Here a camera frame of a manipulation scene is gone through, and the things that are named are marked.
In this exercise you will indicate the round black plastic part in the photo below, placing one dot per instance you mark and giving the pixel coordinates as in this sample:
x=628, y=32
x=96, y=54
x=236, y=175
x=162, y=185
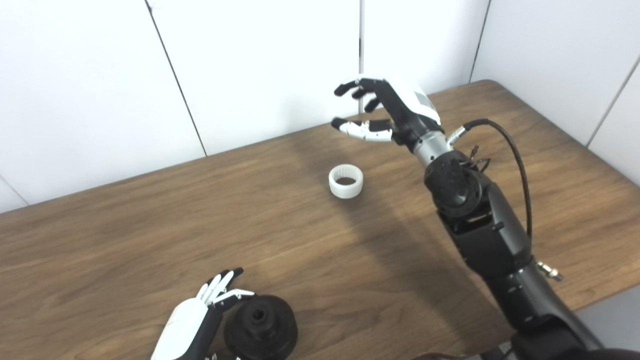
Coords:
x=275, y=340

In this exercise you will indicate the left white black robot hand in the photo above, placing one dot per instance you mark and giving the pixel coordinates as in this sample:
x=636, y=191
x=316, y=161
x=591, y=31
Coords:
x=182, y=325

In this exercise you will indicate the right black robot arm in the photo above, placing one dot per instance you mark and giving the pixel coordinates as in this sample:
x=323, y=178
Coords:
x=480, y=220

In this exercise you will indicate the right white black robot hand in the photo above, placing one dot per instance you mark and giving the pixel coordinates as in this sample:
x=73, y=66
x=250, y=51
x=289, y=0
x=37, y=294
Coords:
x=407, y=112

